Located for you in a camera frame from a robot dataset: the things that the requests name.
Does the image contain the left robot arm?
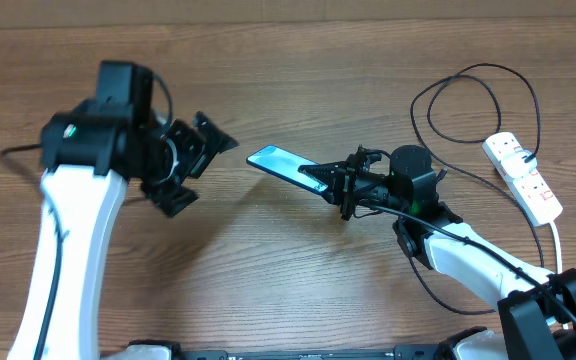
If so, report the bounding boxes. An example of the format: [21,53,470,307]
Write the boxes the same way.
[8,60,238,359]

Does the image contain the white USB charger plug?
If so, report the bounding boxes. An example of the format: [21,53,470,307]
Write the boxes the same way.
[500,150,537,182]

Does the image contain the Samsung Galaxy smartphone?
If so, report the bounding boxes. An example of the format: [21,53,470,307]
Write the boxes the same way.
[246,145,328,195]

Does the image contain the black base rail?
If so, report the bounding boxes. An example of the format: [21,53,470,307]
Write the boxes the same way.
[181,344,438,360]

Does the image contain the white power strip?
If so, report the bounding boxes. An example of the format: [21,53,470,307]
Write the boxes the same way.
[482,132,563,226]

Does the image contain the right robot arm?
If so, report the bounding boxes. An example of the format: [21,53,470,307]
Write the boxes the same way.
[298,145,576,359]

